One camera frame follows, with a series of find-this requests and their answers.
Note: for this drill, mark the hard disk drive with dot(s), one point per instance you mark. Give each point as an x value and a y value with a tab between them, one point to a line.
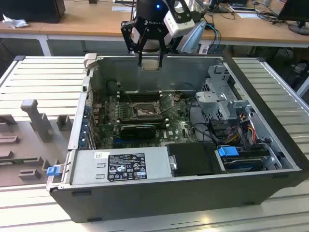
243	164

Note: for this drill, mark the black plastic shroud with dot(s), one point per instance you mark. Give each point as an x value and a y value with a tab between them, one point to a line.
195	159

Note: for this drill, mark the silver CPU plate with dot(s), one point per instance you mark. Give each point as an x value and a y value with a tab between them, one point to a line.
150	64

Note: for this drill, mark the metal drive cage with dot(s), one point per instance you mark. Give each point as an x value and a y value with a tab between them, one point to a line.
217	101

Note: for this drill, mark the green RAM stick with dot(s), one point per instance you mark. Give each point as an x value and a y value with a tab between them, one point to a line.
12	161

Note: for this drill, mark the blue expansion slot retainer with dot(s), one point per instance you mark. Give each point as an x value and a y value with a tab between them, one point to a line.
85	125

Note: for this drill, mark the black open PC case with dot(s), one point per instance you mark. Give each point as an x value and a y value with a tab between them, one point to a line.
144	203

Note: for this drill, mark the long wooden desk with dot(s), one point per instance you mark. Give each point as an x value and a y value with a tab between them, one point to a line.
96	21

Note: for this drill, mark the crumpled white paper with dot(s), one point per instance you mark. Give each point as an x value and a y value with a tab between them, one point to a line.
14	22

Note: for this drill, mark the blue power supply latch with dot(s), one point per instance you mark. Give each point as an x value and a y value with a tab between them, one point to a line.
52	171

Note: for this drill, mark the grey parts rack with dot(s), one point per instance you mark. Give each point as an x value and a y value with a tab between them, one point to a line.
36	135

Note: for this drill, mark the black monitor with stand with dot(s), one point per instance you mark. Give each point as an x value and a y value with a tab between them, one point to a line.
294	9

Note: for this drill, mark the blue disk carrier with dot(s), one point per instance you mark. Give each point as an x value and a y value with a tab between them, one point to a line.
227	154

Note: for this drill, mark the pale blue teach pendant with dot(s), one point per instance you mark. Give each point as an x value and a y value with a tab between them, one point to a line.
194	36

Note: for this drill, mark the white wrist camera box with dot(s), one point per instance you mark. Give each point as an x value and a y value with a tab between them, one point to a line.
179	26

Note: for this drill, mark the coin cell battery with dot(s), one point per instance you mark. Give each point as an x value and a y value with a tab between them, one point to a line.
178	97

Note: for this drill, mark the green motherboard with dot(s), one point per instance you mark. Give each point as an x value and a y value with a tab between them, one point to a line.
173	128

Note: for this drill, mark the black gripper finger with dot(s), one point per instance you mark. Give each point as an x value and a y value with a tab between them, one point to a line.
125	33
160	58

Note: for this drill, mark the black graphics card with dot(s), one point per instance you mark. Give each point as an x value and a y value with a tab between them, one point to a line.
137	131

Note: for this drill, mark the black computer tower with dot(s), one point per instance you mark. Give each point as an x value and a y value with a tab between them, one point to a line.
31	9

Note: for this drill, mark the grey power supply unit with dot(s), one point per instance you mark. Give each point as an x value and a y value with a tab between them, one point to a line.
84	166

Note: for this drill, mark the CPU socket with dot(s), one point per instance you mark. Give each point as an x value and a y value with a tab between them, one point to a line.
144	110

